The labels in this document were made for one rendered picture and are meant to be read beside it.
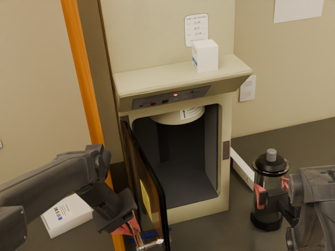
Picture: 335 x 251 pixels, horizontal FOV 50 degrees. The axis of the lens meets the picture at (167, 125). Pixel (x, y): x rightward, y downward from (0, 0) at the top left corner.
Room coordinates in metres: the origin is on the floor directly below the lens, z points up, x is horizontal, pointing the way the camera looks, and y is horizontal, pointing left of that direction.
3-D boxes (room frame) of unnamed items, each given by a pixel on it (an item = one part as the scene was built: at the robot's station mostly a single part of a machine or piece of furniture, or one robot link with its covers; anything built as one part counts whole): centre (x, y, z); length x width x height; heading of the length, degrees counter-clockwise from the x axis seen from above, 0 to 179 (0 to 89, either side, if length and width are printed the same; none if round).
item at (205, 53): (0.81, -0.10, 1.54); 0.05 x 0.05 x 0.06; 8
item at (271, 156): (0.85, -0.30, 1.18); 0.09 x 0.09 x 0.07
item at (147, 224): (0.66, 0.07, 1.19); 0.30 x 0.01 x 0.40; 17
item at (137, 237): (0.58, 0.08, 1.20); 0.10 x 0.05 x 0.03; 17
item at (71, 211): (0.91, 0.37, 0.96); 0.16 x 0.12 x 0.04; 121
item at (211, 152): (0.97, 0.00, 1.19); 0.26 x 0.24 x 0.35; 102
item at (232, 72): (0.80, -0.04, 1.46); 0.32 x 0.12 x 0.10; 102
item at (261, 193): (0.79, -0.28, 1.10); 0.09 x 0.07 x 0.07; 12
